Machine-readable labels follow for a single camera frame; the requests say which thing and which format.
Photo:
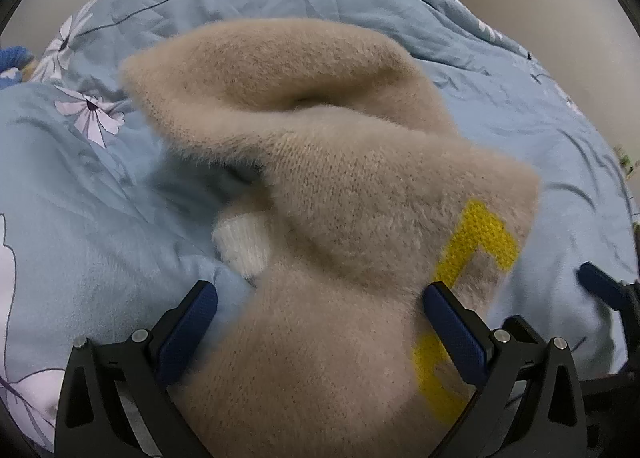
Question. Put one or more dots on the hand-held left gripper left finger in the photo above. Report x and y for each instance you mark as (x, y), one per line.
(187, 320)

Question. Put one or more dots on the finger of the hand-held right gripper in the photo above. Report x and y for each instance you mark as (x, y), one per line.
(600, 283)

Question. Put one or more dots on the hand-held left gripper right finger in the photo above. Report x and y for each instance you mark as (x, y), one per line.
(457, 333)

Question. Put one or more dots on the beige fluffy knit sweater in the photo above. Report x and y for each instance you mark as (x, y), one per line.
(330, 218)

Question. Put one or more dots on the green potted plant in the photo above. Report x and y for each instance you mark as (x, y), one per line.
(625, 158)

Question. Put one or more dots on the light blue floral quilt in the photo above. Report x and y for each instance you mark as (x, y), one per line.
(90, 218)

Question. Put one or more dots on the blue plush toy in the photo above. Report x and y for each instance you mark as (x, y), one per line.
(12, 61)

